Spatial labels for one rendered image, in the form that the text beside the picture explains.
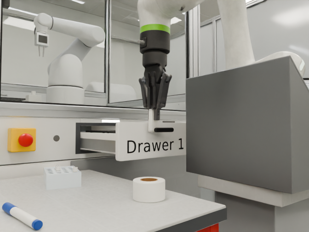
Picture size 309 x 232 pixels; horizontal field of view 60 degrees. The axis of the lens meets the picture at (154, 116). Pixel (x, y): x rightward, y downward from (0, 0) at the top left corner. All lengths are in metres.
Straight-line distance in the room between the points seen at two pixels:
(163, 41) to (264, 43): 1.86
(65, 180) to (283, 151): 0.54
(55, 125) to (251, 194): 0.65
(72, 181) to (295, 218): 0.63
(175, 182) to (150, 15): 0.80
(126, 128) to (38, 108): 0.33
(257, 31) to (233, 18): 1.55
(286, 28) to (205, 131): 1.78
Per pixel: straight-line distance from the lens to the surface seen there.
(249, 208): 0.85
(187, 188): 1.39
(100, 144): 0.88
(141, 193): 0.57
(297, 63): 1.00
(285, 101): 0.71
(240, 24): 1.12
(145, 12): 0.83
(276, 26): 2.58
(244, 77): 0.78
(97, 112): 1.05
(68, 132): 0.99
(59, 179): 0.72
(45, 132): 0.96
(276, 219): 0.82
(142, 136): 0.81
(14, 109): 0.94
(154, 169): 1.22
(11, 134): 0.89
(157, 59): 0.80
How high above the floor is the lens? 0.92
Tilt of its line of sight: 2 degrees up
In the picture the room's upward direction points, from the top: straight up
